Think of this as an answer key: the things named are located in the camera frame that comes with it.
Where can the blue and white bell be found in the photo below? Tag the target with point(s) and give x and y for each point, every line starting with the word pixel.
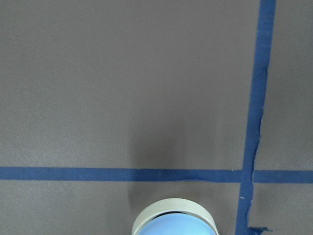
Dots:
pixel 174 216

